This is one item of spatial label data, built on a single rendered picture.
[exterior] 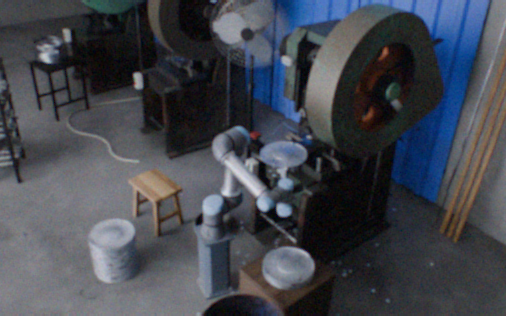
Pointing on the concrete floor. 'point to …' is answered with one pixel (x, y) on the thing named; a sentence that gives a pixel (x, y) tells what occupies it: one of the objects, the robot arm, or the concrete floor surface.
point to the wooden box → (320, 289)
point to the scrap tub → (242, 306)
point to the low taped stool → (153, 184)
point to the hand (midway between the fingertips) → (285, 174)
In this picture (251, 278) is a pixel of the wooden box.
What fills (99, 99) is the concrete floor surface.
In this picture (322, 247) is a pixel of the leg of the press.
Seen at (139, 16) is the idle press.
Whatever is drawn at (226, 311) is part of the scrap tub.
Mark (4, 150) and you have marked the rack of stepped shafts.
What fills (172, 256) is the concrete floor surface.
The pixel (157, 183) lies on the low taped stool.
